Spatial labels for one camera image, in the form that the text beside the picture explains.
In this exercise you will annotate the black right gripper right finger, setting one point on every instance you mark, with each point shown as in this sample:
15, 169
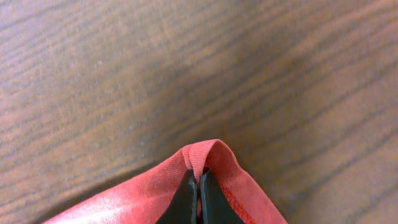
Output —
215, 208

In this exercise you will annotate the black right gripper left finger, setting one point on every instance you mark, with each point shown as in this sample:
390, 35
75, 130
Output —
182, 208

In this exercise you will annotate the orange printed t-shirt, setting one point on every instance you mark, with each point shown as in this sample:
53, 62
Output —
144, 198

